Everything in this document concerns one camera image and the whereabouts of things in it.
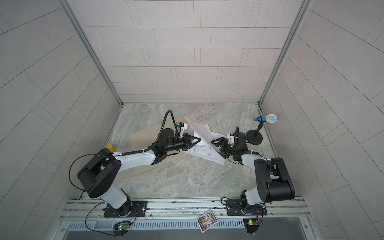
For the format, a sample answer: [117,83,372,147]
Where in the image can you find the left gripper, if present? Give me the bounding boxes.
[163,135,201,154]

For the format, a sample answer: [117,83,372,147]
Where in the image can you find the drawing paper sheet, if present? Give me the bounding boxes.
[186,144,225,165]
[185,117,227,150]

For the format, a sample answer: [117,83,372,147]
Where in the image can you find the beige paper folder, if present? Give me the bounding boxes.
[129,114,199,176]

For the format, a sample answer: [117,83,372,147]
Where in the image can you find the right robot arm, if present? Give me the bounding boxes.
[211,133,296,215]

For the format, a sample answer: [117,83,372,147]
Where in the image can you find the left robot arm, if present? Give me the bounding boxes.
[77,128,201,217]

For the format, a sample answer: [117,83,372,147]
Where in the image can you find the blue yellow microphone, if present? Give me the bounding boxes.
[253,114,278,124]

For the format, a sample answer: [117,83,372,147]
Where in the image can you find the yellow cylinder block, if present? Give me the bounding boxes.
[107,145,117,152]

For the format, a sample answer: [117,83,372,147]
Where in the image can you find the colourful card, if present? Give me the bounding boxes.
[197,210,219,233]

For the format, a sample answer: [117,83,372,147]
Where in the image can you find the right circuit board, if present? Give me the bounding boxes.
[243,219,260,234]

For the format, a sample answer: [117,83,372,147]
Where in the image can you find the left green circuit board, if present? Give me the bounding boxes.
[113,221,131,231]

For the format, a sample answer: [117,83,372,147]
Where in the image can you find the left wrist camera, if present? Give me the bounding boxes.
[176,122,189,136]

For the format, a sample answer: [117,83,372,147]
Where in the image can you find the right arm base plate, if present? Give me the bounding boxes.
[222,198,268,216]

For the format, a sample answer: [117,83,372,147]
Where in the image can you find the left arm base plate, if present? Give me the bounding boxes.
[102,200,148,218]

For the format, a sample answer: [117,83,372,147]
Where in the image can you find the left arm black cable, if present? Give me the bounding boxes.
[68,153,104,193]

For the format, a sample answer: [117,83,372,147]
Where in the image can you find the aluminium rail frame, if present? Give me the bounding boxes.
[58,197,311,221]

